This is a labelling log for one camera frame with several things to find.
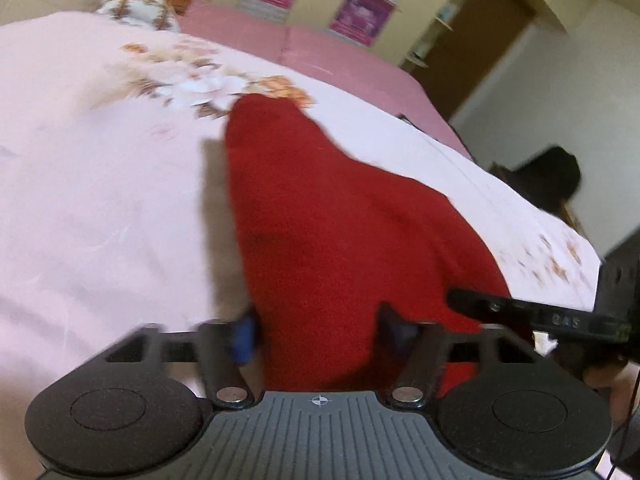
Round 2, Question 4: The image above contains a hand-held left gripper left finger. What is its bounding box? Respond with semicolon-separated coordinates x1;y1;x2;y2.
104;309;260;409

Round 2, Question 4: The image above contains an open corner shelf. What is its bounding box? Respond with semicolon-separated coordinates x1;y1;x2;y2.
400;0;483;72

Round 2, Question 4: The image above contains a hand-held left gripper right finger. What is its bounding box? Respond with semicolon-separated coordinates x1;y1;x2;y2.
376;302;542;410

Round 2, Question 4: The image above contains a white floral bedsheet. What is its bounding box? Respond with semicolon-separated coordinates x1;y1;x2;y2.
0;10;603;413

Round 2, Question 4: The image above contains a black bag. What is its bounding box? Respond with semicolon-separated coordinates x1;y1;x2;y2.
514;145;583;212

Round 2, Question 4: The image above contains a person's right hand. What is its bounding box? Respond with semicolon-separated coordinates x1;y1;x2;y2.
582;358;640;411

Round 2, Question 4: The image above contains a brown wooden door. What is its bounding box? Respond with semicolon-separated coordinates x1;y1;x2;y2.
410;0;537;122

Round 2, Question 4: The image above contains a white patterned pillow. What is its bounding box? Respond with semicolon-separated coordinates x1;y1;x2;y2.
95;0;182;34

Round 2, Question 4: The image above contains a red knit garment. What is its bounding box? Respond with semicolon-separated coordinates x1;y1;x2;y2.
222;94;532;394

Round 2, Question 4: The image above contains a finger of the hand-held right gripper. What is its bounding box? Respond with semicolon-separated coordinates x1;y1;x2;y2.
446;287;622;345

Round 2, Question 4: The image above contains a pink bedsheet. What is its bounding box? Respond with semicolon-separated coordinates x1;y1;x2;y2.
177;0;474;162

